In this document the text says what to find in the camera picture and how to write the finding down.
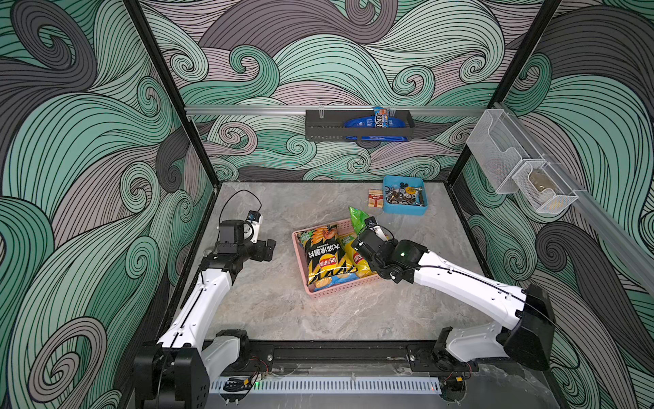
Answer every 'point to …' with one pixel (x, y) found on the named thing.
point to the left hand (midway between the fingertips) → (260, 237)
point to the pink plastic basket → (344, 225)
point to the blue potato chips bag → (336, 280)
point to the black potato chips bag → (324, 252)
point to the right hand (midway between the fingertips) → (384, 247)
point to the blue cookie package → (370, 122)
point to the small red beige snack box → (375, 198)
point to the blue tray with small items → (404, 195)
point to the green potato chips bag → (358, 219)
